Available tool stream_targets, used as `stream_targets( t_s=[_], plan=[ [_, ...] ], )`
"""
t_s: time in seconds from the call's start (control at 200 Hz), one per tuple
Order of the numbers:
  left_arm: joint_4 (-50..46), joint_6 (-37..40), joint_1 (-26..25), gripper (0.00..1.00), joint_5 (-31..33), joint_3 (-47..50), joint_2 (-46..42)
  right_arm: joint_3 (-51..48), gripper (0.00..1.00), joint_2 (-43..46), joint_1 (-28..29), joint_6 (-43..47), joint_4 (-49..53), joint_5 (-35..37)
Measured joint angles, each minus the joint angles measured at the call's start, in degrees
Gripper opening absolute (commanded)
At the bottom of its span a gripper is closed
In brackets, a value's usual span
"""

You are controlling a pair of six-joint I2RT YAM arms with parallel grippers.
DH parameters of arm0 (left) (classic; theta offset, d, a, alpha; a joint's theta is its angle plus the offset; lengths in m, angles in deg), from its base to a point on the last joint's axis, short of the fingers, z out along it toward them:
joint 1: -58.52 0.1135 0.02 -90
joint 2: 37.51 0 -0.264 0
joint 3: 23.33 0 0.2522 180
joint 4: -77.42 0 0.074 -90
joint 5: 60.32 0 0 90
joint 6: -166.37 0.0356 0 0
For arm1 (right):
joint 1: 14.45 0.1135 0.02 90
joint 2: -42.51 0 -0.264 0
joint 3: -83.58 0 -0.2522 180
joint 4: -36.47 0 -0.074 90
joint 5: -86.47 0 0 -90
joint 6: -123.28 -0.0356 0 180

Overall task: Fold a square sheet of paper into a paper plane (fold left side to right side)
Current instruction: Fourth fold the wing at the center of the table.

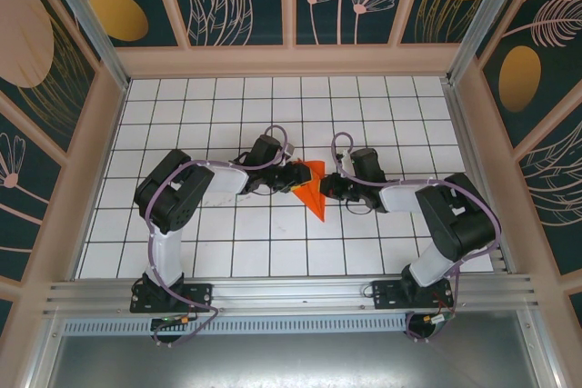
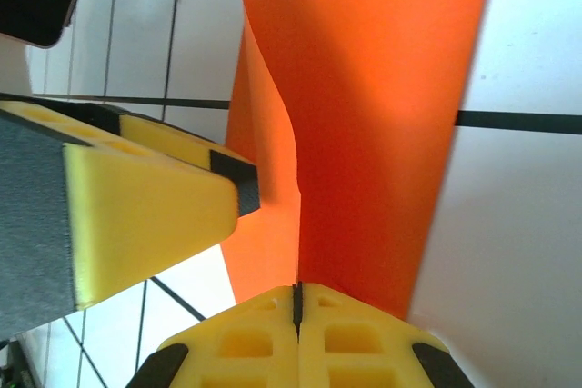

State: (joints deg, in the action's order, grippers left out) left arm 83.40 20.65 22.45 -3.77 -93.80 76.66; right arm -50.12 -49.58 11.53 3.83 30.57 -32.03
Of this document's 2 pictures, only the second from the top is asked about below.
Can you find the orange paper sheet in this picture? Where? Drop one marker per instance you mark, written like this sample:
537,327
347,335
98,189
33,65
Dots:
373,133

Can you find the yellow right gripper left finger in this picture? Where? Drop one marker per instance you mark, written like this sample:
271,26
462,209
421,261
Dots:
245,347

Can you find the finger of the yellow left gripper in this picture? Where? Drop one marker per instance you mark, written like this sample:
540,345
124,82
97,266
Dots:
145,215
136,128

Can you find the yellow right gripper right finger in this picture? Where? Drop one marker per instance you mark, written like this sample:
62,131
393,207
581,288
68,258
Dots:
359,347

